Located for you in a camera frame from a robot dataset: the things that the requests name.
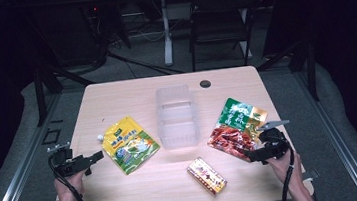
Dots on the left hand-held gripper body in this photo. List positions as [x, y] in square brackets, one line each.
[67, 164]

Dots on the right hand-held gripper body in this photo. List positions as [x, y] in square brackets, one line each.
[273, 142]

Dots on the yellow red seasoning box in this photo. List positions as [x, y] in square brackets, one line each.
[207, 177]

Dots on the person's right hand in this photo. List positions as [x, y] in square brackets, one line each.
[286, 169]

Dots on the person's left hand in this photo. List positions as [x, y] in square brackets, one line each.
[70, 187]

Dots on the green red snack packet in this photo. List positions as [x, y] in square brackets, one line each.
[236, 128]

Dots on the yellow green spouted pouch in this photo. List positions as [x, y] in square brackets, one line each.
[130, 145]

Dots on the black metal stand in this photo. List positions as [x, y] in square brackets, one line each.
[40, 95]
[310, 66]

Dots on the clear plastic container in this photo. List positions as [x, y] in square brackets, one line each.
[177, 117]

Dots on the dark round table grommet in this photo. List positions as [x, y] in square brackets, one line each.
[205, 84]

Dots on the black chair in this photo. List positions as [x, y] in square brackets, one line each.
[222, 22]

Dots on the white desk leg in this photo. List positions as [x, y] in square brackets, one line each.
[167, 34]

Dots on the metal floor rail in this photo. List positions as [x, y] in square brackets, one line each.
[338, 144]
[16, 171]

